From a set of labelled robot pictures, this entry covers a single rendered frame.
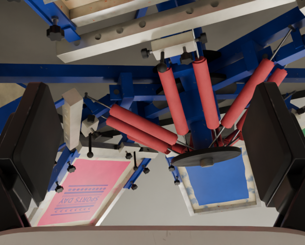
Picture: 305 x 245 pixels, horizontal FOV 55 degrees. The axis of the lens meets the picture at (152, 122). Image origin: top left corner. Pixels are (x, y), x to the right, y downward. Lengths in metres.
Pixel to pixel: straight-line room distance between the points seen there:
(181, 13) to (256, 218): 3.98
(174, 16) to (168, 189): 4.01
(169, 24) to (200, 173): 1.55
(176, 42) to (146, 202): 4.06
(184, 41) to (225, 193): 1.75
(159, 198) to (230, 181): 2.51
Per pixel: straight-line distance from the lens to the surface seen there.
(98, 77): 1.31
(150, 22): 0.87
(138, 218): 4.82
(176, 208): 4.68
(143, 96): 1.31
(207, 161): 1.31
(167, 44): 0.88
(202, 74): 1.05
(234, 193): 2.48
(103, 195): 2.16
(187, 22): 0.86
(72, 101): 0.98
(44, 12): 0.85
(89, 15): 0.88
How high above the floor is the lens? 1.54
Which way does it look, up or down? 18 degrees down
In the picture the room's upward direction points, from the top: 172 degrees clockwise
